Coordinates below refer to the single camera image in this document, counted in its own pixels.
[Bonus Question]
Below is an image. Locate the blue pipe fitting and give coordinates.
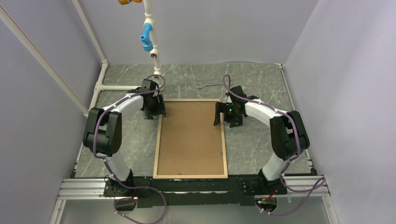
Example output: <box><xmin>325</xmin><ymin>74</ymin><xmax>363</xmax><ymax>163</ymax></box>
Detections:
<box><xmin>140</xmin><ymin>24</ymin><xmax>154</xmax><ymax>52</ymax></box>

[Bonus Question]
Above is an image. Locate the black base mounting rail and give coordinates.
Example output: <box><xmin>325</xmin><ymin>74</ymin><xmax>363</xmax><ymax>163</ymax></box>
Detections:
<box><xmin>103</xmin><ymin>175</ymin><xmax>287</xmax><ymax>208</ymax></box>

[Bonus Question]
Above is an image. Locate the brown wooden backing board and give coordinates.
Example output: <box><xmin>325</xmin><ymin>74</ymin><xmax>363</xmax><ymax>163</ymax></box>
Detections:
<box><xmin>156</xmin><ymin>102</ymin><xmax>225</xmax><ymax>176</ymax></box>

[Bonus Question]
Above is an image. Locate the aluminium extrusion frame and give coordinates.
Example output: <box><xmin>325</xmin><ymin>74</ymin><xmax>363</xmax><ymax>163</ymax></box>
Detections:
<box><xmin>50</xmin><ymin>175</ymin><xmax>339</xmax><ymax>224</ymax></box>

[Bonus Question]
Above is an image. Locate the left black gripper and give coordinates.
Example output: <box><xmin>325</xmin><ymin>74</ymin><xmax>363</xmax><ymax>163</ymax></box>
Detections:
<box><xmin>142</xmin><ymin>94</ymin><xmax>166</xmax><ymax>120</ymax></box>

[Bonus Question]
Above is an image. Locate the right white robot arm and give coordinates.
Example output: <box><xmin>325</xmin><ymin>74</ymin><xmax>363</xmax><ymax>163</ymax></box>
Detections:
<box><xmin>213</xmin><ymin>86</ymin><xmax>310</xmax><ymax>194</ymax></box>

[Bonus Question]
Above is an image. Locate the orange pipe fitting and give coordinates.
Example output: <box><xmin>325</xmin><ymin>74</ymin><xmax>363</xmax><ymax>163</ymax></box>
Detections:
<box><xmin>118</xmin><ymin>0</ymin><xmax>142</xmax><ymax>5</ymax></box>

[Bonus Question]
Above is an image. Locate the white pvc pipe structure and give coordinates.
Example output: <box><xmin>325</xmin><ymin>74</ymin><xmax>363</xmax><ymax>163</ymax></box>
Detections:
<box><xmin>0</xmin><ymin>0</ymin><xmax>165</xmax><ymax>118</ymax></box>

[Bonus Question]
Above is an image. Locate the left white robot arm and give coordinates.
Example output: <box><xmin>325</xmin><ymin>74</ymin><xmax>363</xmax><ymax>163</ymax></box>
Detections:
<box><xmin>83</xmin><ymin>78</ymin><xmax>166</xmax><ymax>196</ymax></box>

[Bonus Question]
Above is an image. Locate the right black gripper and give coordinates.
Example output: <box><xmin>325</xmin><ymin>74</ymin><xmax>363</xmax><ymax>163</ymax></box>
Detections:
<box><xmin>214</xmin><ymin>102</ymin><xmax>242</xmax><ymax>128</ymax></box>

